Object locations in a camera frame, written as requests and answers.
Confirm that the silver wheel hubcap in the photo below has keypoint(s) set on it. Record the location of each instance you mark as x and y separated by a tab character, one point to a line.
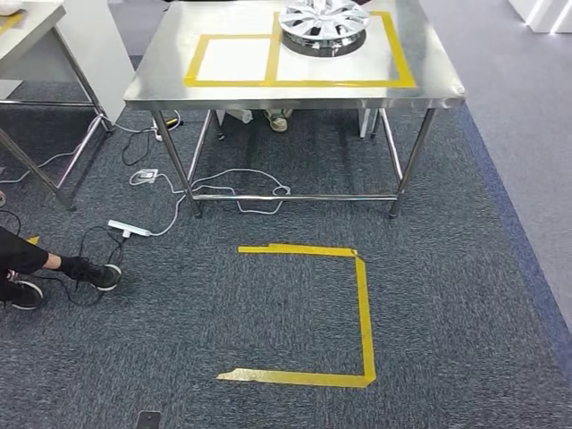
321	21

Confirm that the white power strip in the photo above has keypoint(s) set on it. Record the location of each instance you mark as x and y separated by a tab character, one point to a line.
127	228

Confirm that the stainless steel table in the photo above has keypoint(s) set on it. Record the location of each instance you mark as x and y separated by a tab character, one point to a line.
26	29

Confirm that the yellow floor tape rectangle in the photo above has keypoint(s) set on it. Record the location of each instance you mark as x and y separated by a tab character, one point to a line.
32	240

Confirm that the robot foot plate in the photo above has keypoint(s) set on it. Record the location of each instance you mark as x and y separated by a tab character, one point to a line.
149	420

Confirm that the yellow tape frame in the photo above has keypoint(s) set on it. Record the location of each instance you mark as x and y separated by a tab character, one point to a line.
10	23

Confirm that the stainless steel workbench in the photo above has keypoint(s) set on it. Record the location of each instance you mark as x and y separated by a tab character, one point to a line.
232	95

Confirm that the white rounded object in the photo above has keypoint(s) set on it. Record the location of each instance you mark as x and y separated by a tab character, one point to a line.
9	7

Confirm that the yellow tape grid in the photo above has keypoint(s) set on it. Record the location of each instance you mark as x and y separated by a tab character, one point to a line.
272	59

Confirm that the person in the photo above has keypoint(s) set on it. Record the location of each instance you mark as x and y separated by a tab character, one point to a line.
277	121
22	260

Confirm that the white cabinet panel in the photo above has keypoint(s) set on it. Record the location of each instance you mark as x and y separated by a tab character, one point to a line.
98	53

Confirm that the white low platform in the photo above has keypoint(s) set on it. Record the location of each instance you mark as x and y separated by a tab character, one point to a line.
545	15

